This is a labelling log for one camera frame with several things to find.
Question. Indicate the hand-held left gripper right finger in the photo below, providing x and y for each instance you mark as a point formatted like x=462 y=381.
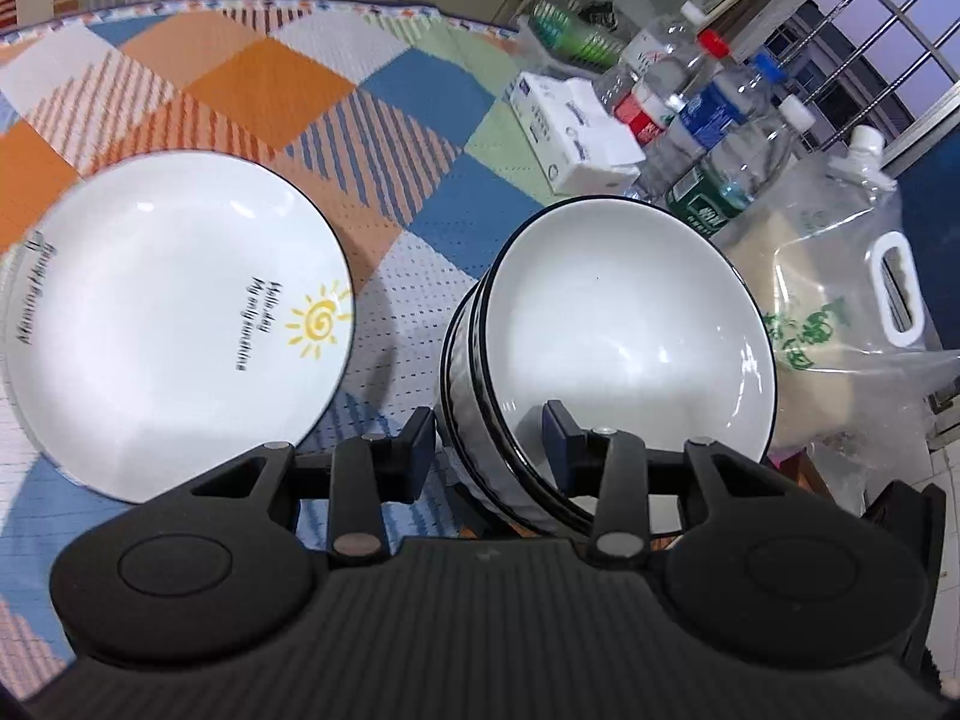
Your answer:
x=559 y=429

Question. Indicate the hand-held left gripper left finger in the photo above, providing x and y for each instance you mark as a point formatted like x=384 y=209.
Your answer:
x=418 y=444

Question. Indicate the white ribbed bowl black rim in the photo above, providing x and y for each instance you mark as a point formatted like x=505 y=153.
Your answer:
x=622 y=315
x=469 y=390

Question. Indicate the white plate with black rim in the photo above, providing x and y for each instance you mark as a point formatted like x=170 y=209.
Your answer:
x=165 y=300

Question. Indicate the green label bottle white cap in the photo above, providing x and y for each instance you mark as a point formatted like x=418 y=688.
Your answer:
x=720 y=187

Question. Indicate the white tissue box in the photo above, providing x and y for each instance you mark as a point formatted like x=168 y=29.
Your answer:
x=562 y=135

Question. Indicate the clear bottle red cap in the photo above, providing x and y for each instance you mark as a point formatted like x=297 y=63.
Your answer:
x=645 y=109

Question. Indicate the patchwork tablecloth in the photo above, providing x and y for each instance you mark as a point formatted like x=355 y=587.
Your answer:
x=420 y=90

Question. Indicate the clear bottle blue cap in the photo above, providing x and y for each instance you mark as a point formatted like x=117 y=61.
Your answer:
x=712 y=109

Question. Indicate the black plastic object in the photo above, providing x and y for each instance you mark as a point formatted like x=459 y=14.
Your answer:
x=911 y=540

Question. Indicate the green plastic bottle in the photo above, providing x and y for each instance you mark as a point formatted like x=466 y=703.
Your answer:
x=574 y=34

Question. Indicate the clear bottle white cap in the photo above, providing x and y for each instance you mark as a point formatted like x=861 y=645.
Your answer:
x=667 y=45

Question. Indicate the metal window grille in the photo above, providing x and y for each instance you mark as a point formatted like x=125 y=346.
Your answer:
x=885 y=52

